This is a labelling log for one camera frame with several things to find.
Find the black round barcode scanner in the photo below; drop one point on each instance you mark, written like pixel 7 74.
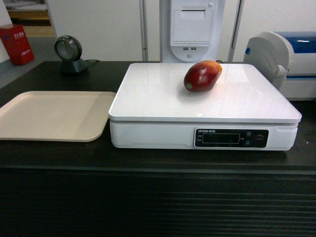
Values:
pixel 69 50

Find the red fire extinguisher box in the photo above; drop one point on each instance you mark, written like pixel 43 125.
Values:
pixel 16 44

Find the dark red mango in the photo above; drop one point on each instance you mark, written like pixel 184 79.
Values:
pixel 202 76

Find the black slatted checkout counter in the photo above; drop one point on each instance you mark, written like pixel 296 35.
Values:
pixel 52 189

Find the white checkout scale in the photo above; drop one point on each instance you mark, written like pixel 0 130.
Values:
pixel 244 111

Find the white receipt printer kiosk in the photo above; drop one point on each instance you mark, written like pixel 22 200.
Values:
pixel 190 30

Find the beige plastic tray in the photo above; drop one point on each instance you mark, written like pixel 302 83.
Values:
pixel 64 116

